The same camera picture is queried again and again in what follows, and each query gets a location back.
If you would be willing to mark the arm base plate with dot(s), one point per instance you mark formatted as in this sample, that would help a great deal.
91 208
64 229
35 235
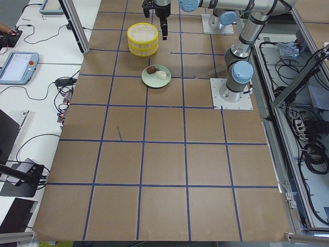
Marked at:
222 24
224 99

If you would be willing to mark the yellow steamer layer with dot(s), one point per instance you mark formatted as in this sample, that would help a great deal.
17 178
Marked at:
143 50
142 33

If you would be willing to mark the far teach pendant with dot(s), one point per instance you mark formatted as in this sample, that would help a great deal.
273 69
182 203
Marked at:
51 7

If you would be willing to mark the white keyboard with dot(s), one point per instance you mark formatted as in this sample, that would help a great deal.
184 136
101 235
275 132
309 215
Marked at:
21 117

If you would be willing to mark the black camera stand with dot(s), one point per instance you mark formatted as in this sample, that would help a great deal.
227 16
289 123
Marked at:
22 178

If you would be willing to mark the aluminium frame post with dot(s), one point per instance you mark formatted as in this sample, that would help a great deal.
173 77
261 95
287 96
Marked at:
75 24

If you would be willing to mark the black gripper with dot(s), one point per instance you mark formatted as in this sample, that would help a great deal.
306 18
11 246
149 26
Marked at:
163 11

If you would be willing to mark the teach pendant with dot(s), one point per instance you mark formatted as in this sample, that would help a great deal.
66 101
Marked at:
19 68
51 7

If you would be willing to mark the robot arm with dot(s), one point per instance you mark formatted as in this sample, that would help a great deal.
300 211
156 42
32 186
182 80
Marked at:
190 6
240 71

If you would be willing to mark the near teach pendant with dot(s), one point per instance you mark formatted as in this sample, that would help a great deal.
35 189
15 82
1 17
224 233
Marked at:
19 68

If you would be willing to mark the light green plate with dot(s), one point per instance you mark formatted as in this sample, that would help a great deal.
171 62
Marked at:
152 80

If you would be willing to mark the black power adapter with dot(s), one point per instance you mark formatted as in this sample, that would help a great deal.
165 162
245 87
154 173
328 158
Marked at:
65 82

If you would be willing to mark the aluminium cable tray frame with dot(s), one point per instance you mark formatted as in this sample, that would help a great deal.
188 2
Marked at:
292 57

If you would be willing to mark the white steamed bun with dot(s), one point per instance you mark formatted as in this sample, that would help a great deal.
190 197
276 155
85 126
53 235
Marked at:
161 75

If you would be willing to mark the brown bun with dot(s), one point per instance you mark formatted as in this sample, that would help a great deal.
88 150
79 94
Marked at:
151 70

